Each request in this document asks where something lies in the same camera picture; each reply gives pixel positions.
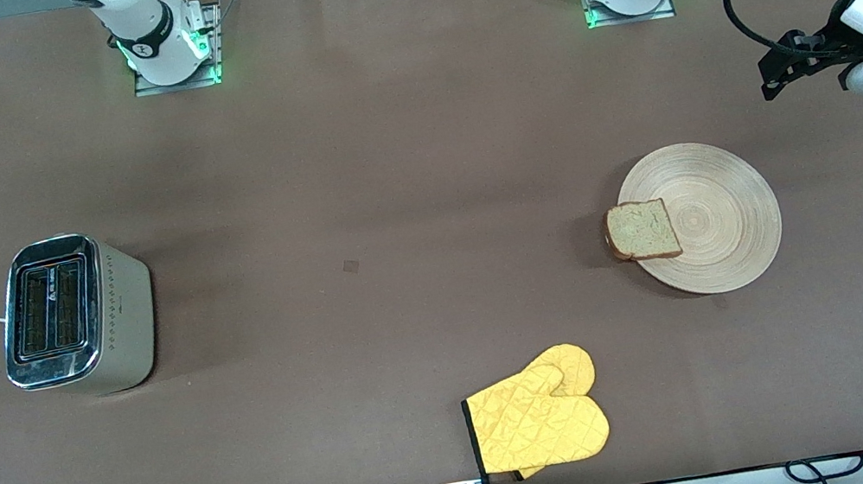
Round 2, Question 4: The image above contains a round wooden plate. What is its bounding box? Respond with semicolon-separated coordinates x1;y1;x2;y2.
608;129;792;308

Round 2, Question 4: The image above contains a brown bread slice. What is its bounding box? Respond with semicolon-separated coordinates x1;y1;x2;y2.
601;194;685;268

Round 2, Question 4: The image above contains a silver two-slot toaster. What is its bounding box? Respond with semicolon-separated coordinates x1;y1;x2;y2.
0;222;169;411

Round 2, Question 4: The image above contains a yellow quilted oven mitt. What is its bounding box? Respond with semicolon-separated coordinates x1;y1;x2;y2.
457;354;615;479
495;340;612;483

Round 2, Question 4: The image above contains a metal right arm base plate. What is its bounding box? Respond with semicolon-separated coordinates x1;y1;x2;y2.
122;2;232;99

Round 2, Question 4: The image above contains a black looped floor cable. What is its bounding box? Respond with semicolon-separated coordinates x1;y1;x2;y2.
784;450;863;484

